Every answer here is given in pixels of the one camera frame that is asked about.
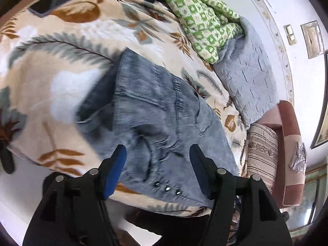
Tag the small wall switch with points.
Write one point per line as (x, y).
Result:
(290, 34)

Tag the brown bed headboard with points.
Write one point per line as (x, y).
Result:
(289, 153)

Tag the grey quilted pillow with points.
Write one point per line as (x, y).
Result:
(247, 79)

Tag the dark smartphone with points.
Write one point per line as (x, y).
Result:
(55, 1)

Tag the beige striped pillow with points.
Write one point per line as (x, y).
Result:
(262, 153)

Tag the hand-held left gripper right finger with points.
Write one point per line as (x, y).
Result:
(198, 169)

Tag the grey-blue denim jeans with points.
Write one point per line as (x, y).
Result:
(164, 123)

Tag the black object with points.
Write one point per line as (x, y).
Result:
(7, 160)

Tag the framed wall picture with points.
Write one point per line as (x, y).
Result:
(321, 112)

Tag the silver headboard ornament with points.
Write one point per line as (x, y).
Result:
(298, 158)

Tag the large wall switch panel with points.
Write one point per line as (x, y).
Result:
(312, 39)

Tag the green patterned quilt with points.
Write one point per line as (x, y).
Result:
(199, 18)

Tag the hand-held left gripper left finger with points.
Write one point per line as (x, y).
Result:
(118, 167)

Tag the leaf print blanket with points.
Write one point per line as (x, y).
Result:
(59, 82)

